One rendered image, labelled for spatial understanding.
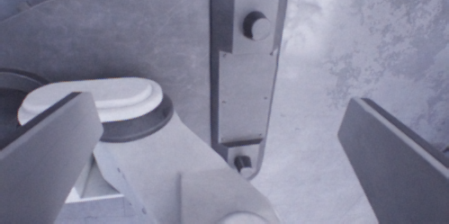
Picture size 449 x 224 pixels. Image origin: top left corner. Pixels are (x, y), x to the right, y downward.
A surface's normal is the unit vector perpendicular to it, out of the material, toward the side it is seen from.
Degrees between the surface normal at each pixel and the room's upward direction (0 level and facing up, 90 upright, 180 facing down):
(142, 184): 90
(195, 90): 0
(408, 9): 0
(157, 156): 90
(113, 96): 90
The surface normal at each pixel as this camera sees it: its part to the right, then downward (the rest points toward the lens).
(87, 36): 0.20, 0.51
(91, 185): 0.02, -0.86
